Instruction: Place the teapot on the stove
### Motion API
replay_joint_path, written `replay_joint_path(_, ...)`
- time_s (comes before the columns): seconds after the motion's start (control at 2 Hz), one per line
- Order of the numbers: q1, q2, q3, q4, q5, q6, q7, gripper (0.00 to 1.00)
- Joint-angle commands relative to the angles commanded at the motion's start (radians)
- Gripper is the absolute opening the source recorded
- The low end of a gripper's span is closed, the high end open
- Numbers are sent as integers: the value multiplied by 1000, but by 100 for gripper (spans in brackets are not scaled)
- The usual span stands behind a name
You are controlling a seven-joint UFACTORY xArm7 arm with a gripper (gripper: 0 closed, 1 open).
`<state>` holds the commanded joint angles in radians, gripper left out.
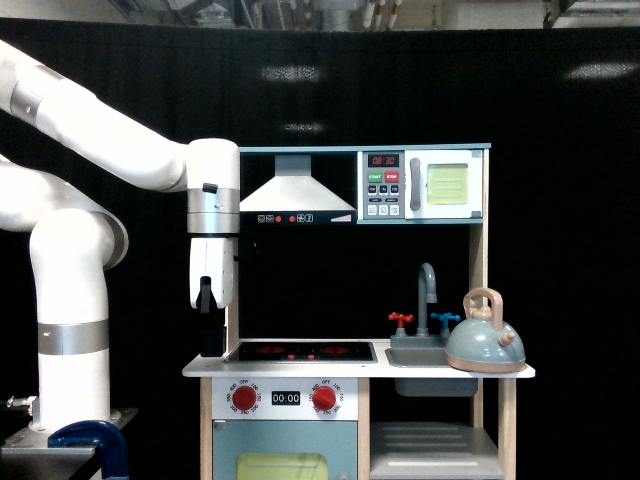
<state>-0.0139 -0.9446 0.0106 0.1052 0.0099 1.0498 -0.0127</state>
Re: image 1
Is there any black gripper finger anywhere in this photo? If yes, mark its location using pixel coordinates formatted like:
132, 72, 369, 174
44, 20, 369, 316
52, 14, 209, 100
200, 326, 227, 357
196, 276, 217, 314

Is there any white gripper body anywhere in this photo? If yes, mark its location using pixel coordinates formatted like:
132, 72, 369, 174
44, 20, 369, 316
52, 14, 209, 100
189, 236, 238, 309

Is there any grey-blue toy teapot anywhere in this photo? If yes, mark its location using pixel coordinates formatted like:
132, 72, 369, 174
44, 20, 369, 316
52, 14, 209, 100
445, 287, 526, 374

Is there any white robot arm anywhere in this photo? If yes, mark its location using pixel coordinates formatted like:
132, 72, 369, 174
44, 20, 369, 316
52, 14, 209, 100
1, 44, 240, 432

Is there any black toy stove top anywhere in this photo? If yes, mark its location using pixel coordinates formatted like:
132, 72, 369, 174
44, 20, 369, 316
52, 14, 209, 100
225, 340, 376, 363

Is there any left red oven knob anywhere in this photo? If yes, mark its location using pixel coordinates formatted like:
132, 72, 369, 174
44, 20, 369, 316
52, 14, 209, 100
231, 385, 258, 411

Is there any red oven knob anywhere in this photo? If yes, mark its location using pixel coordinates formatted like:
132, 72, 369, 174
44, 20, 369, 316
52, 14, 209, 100
231, 385, 258, 411
311, 386, 337, 412

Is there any silver toy range hood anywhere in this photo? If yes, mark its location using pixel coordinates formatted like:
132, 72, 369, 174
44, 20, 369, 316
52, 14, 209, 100
240, 155, 357, 227

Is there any blue toy oven door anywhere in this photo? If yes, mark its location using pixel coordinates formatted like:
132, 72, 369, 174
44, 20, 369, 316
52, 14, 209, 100
213, 420, 358, 479

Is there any right red oven knob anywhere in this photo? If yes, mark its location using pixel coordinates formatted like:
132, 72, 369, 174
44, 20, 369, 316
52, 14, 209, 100
311, 386, 337, 412

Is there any blue clamp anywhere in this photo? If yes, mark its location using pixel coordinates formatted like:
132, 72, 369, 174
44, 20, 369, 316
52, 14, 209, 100
47, 420, 129, 480

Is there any wooden toy kitchen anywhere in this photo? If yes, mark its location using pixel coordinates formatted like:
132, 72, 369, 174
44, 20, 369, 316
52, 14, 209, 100
184, 143, 534, 479

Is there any grey toy sink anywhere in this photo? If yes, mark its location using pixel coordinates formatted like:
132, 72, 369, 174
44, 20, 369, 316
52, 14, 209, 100
385, 347, 479, 397

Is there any toy microwave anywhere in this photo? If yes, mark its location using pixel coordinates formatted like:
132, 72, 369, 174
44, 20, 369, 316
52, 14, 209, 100
357, 147, 489, 223

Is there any grey toy faucet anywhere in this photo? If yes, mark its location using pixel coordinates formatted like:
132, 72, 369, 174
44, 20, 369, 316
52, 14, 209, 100
390, 263, 448, 348

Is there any black backdrop curtain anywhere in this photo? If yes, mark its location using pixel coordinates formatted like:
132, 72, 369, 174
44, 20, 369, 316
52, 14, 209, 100
1, 18, 639, 479

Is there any red tap handle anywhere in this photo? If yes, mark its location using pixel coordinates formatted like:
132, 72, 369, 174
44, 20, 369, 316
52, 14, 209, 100
388, 312, 414, 337

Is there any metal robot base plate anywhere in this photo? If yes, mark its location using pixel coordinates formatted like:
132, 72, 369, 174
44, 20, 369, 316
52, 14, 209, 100
1, 408, 138, 479

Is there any blue tap handle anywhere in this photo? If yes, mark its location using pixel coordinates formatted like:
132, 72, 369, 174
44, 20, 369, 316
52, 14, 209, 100
430, 312, 461, 339

